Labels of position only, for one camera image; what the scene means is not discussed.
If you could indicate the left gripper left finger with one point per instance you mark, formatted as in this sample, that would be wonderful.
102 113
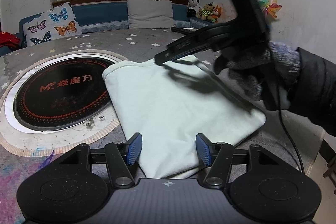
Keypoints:
78 184

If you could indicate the orange fox plush toy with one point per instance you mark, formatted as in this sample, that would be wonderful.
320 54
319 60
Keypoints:
217 11

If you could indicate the black remote control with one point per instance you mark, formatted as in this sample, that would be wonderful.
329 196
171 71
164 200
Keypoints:
184 31

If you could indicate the bear plush toy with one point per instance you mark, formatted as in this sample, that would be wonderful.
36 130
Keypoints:
206 11

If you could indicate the round induction cooker plate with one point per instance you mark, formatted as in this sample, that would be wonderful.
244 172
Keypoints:
51 105

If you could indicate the black gloved right hand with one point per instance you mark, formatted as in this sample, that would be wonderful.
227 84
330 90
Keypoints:
267 77

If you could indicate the butterfly print pillow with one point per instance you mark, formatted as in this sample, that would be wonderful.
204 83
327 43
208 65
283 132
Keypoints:
56 23

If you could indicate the panda plush toy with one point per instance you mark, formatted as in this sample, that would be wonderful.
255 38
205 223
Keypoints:
193 8

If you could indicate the black jacket right forearm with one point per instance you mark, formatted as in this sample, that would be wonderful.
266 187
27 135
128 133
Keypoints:
313 93

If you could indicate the red patterned blanket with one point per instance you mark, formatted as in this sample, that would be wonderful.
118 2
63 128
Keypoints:
9 40

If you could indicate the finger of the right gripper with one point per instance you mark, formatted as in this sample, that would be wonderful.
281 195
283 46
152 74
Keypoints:
182 47

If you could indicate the colourful pinwheel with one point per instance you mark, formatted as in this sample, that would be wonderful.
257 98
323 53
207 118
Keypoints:
270 8

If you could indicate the pale green garment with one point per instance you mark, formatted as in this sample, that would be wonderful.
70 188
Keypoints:
169 105

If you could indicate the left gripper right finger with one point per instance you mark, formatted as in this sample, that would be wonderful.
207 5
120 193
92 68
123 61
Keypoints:
258 184

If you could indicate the blue sofa bench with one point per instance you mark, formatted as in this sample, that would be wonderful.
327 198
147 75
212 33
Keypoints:
113 16

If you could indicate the grey cushion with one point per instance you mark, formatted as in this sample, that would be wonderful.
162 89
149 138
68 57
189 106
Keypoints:
150 14

